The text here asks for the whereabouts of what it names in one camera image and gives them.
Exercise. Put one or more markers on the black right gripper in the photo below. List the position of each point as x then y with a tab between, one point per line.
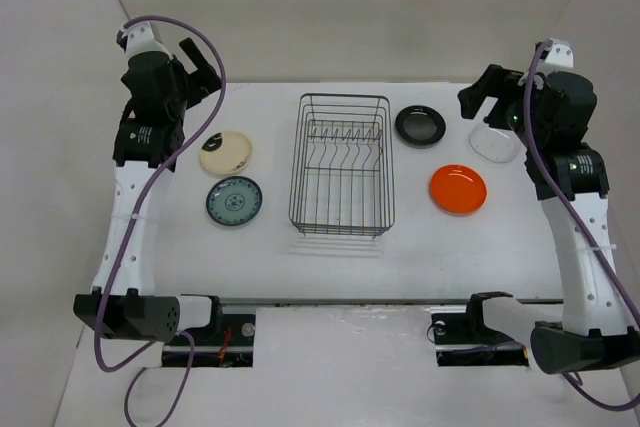
495	82

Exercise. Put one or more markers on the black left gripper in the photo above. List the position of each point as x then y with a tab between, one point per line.
202	81

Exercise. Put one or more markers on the clear glass plate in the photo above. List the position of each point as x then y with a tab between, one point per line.
494	145

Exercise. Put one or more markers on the cream plate with black mark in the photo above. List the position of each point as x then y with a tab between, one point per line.
226	153

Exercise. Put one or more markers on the orange round plate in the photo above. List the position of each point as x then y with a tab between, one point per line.
457	189

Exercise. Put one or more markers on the blue white patterned plate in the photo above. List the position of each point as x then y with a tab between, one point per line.
234	201

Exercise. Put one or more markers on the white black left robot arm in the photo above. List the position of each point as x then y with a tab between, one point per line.
122	303

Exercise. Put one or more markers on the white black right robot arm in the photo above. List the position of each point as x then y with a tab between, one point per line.
599	328

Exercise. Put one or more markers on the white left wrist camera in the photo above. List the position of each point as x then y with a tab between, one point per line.
140	38

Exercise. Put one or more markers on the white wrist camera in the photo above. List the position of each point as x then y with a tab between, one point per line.
140	38
557	56

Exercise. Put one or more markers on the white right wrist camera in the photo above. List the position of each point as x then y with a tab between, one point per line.
557	56

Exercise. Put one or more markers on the grey wire dish rack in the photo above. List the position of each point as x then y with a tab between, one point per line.
342	179

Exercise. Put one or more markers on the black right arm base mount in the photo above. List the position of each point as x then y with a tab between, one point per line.
459	344

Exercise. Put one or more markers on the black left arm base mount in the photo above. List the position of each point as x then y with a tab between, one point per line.
228	340

